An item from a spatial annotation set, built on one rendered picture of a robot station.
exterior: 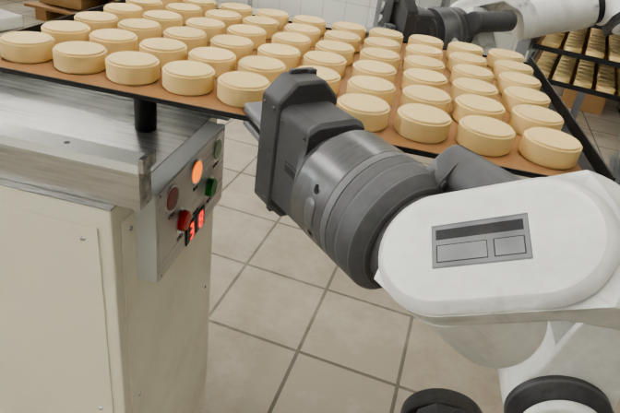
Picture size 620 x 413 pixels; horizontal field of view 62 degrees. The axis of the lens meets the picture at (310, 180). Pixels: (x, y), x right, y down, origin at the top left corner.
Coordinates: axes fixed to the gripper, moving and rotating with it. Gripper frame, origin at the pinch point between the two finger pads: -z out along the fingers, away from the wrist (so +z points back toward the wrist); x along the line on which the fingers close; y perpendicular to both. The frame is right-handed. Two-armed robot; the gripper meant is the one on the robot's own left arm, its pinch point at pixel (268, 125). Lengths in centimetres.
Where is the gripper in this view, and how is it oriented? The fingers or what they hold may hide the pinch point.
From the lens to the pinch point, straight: 45.8
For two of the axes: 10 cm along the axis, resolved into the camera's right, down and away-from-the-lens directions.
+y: -8.3, 1.7, -5.3
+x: 1.3, -8.7, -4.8
